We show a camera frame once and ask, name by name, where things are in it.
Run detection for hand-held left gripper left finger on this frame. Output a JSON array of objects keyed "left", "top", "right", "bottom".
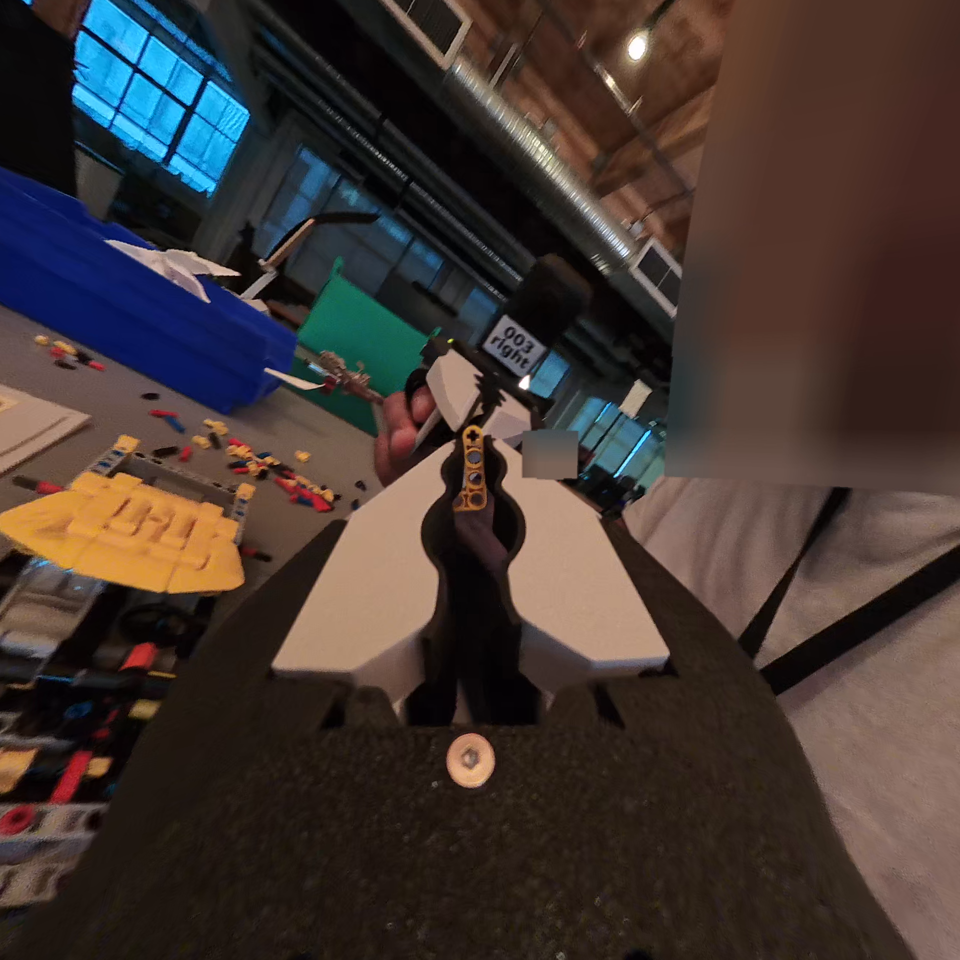
[{"left": 271, "top": 441, "right": 459, "bottom": 710}]

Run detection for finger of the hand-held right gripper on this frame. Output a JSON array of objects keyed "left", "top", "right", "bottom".
[
  {"left": 414, "top": 354, "right": 485, "bottom": 453},
  {"left": 483, "top": 408, "right": 552, "bottom": 453}
]

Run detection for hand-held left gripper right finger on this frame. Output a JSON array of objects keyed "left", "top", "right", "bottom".
[{"left": 487, "top": 438, "right": 671, "bottom": 691}]

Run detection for small yellow angled beam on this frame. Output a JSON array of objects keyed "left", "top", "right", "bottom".
[{"left": 451, "top": 423, "right": 492, "bottom": 516}]

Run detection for grey desk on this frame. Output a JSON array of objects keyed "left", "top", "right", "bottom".
[{"left": 0, "top": 303, "right": 391, "bottom": 586}]

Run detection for person's right hand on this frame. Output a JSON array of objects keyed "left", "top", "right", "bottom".
[{"left": 373, "top": 386, "right": 445, "bottom": 490}]

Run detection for brown toy model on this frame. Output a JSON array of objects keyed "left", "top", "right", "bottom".
[{"left": 318, "top": 348, "right": 385, "bottom": 408}]

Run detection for green upright panel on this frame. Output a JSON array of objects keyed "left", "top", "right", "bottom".
[{"left": 296, "top": 257, "right": 445, "bottom": 434}]

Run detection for small heap of coloured pins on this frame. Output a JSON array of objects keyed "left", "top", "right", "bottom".
[{"left": 33, "top": 333, "right": 340, "bottom": 516}]

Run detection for partly built yellow toy car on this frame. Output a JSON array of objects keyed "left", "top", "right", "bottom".
[{"left": 0, "top": 435, "right": 276, "bottom": 910}]

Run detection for crumpled white papers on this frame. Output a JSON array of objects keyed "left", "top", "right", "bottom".
[{"left": 105, "top": 240, "right": 333, "bottom": 393}]

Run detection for blue storage bin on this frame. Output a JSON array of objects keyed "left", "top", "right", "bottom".
[{"left": 0, "top": 168, "right": 299, "bottom": 415}]

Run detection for white t-shirt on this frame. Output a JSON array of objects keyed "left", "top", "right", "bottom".
[{"left": 622, "top": 480, "right": 960, "bottom": 960}]

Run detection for open instruction booklet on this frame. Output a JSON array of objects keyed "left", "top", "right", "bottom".
[{"left": 0, "top": 384, "right": 94, "bottom": 475}]

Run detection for black monitor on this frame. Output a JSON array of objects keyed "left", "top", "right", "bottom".
[{"left": 0, "top": 0, "right": 80, "bottom": 198}]

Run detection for black lanyard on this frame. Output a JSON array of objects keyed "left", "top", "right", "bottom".
[{"left": 738, "top": 487, "right": 960, "bottom": 696}]

